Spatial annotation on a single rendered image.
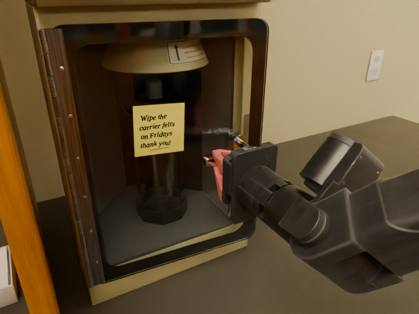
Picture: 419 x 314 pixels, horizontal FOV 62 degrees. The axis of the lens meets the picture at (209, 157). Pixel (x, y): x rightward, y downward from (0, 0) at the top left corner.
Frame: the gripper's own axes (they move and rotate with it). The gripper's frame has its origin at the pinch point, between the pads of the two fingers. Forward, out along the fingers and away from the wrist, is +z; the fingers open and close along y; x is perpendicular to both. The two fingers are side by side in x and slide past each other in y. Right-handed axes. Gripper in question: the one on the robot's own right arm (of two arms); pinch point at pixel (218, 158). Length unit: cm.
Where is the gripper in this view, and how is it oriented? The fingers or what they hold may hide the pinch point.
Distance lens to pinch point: 52.1
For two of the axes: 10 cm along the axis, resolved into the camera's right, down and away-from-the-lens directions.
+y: 0.0, -9.0, -4.3
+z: -4.9, -3.8, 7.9
